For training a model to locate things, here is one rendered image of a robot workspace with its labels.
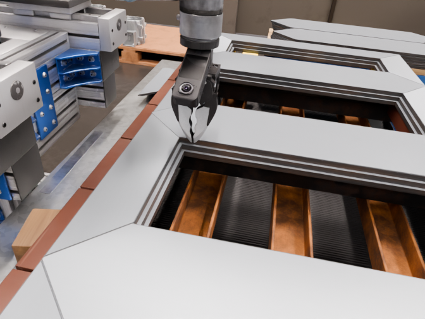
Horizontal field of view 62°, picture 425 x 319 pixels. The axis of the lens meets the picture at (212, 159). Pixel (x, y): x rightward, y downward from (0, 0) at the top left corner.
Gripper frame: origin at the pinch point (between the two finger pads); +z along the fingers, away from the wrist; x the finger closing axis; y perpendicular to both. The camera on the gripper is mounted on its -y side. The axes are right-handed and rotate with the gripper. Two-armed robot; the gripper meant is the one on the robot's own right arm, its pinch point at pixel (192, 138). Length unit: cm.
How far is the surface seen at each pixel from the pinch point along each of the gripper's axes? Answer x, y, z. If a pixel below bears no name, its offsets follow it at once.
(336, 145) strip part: -29.9, 7.9, 0.7
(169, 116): 7.8, 9.4, 0.7
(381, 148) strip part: -39.8, 9.7, 0.7
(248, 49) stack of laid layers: -4, 78, 3
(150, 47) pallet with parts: 103, 268, 68
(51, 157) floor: 105, 95, 85
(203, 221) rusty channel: -4.5, -4.6, 17.8
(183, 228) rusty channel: -0.7, -8.0, 17.8
